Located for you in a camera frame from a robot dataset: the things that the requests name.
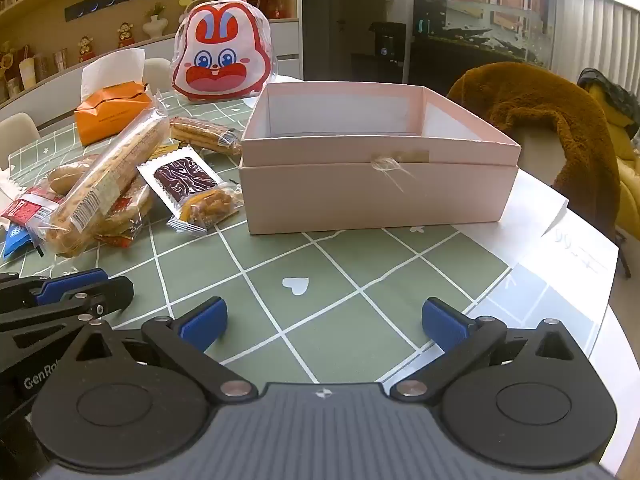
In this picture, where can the pink gift box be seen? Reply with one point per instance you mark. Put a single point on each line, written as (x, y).
(375, 195)

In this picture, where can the rabbit-shaped red white bag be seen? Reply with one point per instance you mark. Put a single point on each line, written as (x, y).
(220, 60)

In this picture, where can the beige chair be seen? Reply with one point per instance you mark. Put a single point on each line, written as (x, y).
(537, 160)

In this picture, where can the black water dispenser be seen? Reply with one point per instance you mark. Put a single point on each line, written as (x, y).
(387, 40)

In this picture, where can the orange tissue box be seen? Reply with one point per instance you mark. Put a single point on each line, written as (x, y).
(107, 120)

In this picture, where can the white paper sheet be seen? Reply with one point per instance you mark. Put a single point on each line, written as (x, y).
(575, 255)

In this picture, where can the chocolate cake packet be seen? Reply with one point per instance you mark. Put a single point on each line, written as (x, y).
(182, 177)

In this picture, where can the blue seaweed snack packet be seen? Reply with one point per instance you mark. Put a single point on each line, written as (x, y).
(15, 240)

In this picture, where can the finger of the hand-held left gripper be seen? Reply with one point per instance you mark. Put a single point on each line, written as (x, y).
(110, 294)
(75, 281)

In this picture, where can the round cracker packet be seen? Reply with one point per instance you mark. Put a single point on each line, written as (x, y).
(127, 212)

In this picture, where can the red gold monkey figurine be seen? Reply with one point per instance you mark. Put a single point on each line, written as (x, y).
(126, 37)
(86, 50)

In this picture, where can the white vase with plant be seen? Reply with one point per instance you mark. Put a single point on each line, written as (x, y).
(154, 27)

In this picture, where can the white dining chair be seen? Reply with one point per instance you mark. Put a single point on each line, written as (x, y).
(157, 72)
(17, 135)

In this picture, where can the glass fish tank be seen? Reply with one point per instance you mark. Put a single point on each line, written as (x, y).
(480, 25)

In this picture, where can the biscuit stick packet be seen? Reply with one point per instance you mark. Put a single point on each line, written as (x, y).
(200, 132)

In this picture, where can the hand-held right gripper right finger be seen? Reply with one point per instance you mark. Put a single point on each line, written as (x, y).
(442, 322)

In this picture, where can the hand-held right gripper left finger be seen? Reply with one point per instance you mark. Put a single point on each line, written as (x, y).
(202, 322)

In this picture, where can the red snack packet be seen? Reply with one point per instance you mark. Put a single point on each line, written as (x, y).
(25, 210)

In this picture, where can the black tank cabinet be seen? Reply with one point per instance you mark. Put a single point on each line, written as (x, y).
(430, 60)

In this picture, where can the crumpled white paper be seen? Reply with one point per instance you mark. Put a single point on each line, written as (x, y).
(7, 182)

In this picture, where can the dark throw blanket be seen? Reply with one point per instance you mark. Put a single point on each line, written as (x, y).
(605, 85)

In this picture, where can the black wall strip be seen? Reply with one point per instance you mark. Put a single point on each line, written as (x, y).
(107, 0)

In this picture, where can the long bread packet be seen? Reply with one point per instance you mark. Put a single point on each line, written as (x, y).
(107, 175)

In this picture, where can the yellow armchair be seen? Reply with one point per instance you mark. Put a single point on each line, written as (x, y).
(630, 200)

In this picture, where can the white paper cup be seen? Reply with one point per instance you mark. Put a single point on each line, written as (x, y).
(28, 74)

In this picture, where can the white vertical blinds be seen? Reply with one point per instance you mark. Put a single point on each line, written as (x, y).
(595, 35)

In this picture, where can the clear bun packet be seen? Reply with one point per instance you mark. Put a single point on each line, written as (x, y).
(62, 175)

